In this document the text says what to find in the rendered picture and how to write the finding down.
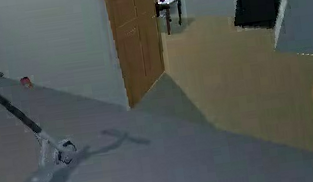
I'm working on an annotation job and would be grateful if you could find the small red object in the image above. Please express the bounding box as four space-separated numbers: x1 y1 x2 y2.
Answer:
20 75 34 90

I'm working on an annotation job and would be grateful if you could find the black and white kick scooter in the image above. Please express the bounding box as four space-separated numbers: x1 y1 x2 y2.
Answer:
0 58 83 182

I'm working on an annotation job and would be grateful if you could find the black door handle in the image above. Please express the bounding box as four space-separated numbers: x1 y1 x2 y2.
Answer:
154 2 163 18

